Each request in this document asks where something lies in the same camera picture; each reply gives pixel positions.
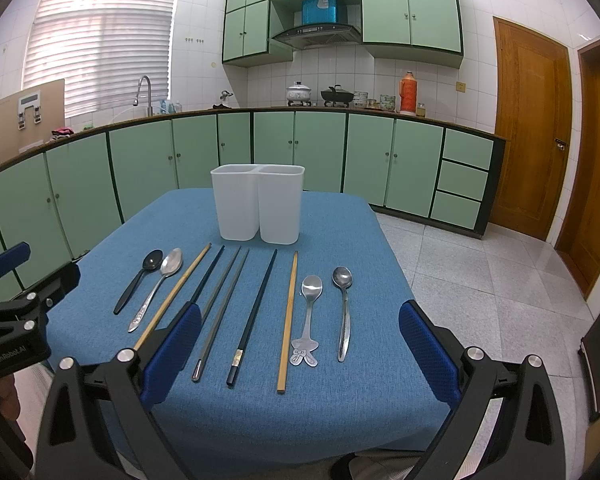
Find black plastic spoon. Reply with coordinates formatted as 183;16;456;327
112;249;163;315

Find silver patterned-handle spoon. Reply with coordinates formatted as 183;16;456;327
128;248;183;333

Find bamboo chopstick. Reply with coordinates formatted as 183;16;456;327
133;243;212;350
276;252;298;394

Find plain silver spoon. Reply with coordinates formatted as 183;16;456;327
332;266;352;363

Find silver cartoon-handle spoon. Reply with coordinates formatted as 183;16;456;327
289;275;323;367

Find green lower kitchen cabinets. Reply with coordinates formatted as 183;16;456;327
0;107;505;299

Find green kitchen cabinets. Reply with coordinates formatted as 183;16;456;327
222;0;464;68
0;107;505;299

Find chrome kitchen faucet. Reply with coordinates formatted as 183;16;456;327
132;75;155;117

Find green upper kitchen cabinets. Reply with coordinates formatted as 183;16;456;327
222;0;464;68

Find person's left hand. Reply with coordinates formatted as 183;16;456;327
0;374;21;422

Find pink cloth on counter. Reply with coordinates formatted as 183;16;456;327
50;127;74;141

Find cardboard box with print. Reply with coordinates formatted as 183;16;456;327
0;79;66;164

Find black chopstick decorated end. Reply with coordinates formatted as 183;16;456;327
226;249;278;388

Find black chopstick gold band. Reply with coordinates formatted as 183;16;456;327
189;245;225;304

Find grey chopstick left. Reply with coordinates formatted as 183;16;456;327
201;247;242;325

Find wooden door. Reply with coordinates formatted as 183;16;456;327
490;18;572;240
556;40;600;297

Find white window blind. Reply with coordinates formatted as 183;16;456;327
22;0;176;117

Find blue tablecloth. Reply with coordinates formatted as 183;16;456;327
47;188;449;478

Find white twin utensil holder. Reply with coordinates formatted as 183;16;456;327
210;164;306;245

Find white cooking pot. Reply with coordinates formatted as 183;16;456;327
286;81;312;106

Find black wok with lid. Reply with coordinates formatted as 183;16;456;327
321;84;354;107

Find jars on counter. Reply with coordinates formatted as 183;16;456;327
351;91;426;118

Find orange thermos flask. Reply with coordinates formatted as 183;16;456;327
399;72;417;115

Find black range hood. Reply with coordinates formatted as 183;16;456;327
273;23;362;50

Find blue box above hood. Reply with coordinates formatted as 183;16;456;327
301;0;348;25

